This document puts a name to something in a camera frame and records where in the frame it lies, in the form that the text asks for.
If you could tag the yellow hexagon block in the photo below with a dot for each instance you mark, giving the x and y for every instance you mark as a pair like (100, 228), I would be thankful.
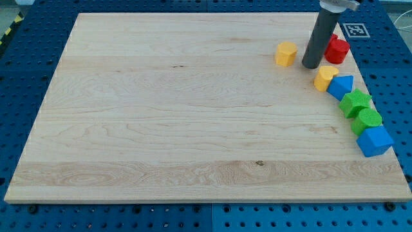
(285, 54)

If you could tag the wooden board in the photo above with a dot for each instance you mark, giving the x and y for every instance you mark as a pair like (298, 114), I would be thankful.
(192, 108)

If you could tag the yellow heart block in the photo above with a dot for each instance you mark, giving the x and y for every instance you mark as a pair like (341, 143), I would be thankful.
(324, 77)

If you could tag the blue triangle block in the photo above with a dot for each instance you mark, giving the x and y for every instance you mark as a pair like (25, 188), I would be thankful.
(340, 86)

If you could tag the red cylinder block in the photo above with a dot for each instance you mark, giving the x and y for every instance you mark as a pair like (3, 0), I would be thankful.
(336, 51)

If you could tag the green star block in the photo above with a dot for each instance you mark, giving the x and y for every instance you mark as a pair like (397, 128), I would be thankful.
(352, 103)

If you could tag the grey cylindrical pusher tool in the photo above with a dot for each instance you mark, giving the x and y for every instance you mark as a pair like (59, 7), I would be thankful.
(320, 37)

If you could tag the green cylinder block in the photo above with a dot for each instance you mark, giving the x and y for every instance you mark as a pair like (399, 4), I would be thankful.
(366, 118)

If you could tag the blue cube block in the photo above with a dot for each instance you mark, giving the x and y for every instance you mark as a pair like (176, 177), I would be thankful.
(374, 141)

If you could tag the white fiducial marker tag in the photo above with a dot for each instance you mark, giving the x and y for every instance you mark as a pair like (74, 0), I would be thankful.
(356, 30)

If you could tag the black yellow hazard tape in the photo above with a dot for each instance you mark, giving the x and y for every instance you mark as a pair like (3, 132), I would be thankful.
(11, 30)

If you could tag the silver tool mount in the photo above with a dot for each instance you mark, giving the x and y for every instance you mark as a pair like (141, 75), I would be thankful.
(339, 6)

